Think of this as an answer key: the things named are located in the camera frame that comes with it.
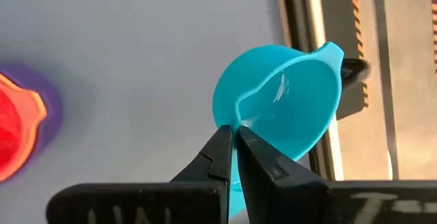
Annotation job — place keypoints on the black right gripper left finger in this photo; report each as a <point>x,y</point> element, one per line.
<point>205,200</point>

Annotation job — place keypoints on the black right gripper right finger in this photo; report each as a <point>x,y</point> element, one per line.
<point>290,200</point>

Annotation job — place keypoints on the teal measuring cup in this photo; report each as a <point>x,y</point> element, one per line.
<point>290,97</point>

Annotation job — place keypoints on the purple measuring cup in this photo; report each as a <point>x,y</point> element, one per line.
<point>53,114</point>

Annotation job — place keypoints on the orange measuring cup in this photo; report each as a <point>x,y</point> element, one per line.
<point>32,114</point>

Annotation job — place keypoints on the red measuring cup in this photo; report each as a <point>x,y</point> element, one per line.
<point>7,132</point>

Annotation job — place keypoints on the black hazard-striped floor mat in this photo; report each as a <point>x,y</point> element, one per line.
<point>434,12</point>
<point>338,29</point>

